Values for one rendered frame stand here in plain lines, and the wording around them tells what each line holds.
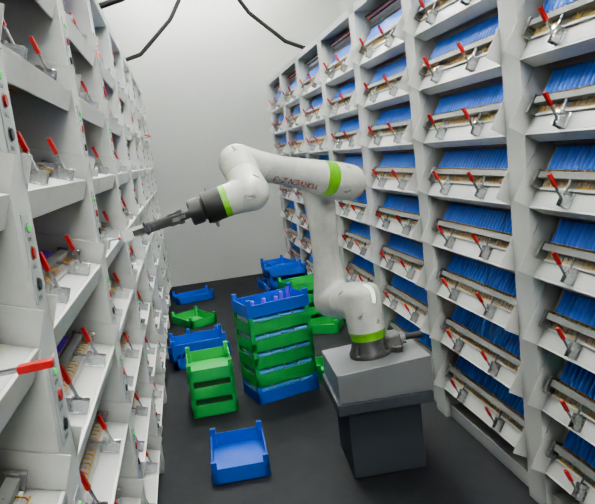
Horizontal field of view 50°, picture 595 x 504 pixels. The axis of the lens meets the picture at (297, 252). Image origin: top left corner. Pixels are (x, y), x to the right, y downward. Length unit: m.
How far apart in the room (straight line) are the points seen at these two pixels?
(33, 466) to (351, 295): 1.39
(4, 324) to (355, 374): 1.39
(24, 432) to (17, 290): 0.19
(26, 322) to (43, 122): 0.77
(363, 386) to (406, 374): 0.15
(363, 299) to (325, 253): 0.24
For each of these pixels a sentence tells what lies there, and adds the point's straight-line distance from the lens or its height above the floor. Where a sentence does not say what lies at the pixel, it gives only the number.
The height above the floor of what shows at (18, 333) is 0.92.
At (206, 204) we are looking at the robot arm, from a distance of 1.78.
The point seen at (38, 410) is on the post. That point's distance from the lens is 0.93.
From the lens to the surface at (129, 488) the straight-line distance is 1.75.
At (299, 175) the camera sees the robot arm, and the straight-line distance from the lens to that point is 1.99.
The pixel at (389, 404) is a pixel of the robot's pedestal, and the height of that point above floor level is 0.26.
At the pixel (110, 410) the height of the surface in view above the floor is 0.53.
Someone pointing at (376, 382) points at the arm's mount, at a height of 0.34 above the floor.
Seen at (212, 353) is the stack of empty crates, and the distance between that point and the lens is 3.13.
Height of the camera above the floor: 1.10
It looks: 9 degrees down
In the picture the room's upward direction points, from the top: 7 degrees counter-clockwise
